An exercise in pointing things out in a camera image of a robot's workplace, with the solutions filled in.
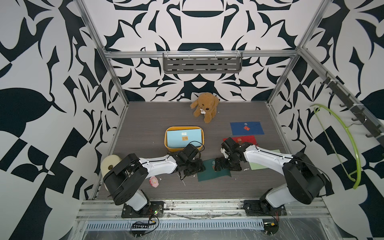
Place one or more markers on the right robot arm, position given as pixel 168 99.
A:
pixel 304 180

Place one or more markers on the red envelope right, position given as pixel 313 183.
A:
pixel 245 139

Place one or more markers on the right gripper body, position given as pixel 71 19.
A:
pixel 227 163

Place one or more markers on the light green envelope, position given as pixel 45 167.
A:
pixel 254 166

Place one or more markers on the brown plush dog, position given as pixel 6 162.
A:
pixel 206 104

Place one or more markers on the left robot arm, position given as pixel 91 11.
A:
pixel 124 177

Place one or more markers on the black wall hook rail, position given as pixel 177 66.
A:
pixel 362 115

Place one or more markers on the yellow plastic storage box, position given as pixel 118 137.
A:
pixel 183 128

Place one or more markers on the dark green envelope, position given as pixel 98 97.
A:
pixel 210 173

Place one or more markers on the light blue envelope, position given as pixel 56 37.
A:
pixel 181 138

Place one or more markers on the grey metal wall shelf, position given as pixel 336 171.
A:
pixel 202 62

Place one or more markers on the cream plastic container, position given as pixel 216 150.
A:
pixel 111 180

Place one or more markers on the dark blue envelope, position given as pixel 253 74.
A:
pixel 246 128

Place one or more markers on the small pink toy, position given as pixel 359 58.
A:
pixel 154 182

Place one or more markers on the green plastic hanger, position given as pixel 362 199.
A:
pixel 341 141

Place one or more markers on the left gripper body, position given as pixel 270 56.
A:
pixel 196 166

